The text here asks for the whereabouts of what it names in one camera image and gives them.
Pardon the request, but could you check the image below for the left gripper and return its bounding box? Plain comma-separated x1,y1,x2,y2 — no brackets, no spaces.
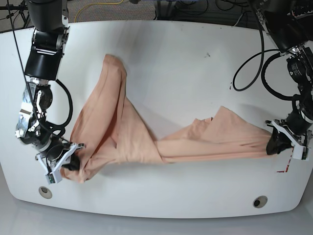
265,110,313,155

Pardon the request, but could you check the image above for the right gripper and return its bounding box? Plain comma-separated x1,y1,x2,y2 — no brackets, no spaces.
35,138,86,174

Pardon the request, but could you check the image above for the peach T-shirt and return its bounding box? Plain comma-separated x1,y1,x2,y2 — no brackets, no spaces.
60,54,271,183

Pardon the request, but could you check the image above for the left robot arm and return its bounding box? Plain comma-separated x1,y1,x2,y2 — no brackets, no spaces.
249,0,313,160

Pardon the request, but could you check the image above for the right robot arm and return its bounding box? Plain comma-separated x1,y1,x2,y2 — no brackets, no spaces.
15,0,84,177

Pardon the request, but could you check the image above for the red tape rectangle marking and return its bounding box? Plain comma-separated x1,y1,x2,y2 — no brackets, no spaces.
275,147,293,174

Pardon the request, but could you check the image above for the left table grommet hole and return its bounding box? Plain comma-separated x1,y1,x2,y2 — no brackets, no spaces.
39,187,52,199

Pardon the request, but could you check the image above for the table grommet hole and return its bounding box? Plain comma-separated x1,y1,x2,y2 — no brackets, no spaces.
39,187,52,199
253,195,268,209

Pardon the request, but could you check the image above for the right table grommet hole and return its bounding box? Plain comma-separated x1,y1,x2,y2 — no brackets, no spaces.
253,195,268,209

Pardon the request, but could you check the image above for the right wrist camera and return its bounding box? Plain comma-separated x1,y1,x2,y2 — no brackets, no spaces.
45,171,62,185

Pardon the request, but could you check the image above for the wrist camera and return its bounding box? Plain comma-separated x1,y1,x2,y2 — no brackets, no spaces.
45,171,62,185
292,145,311,161

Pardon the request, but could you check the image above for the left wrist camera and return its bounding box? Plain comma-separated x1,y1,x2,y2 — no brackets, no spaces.
292,145,311,161

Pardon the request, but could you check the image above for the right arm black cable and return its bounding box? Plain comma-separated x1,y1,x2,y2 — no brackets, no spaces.
45,79,74,134

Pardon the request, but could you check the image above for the yellow cable on floor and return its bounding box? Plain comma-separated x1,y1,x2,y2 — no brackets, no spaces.
74,0,124,23

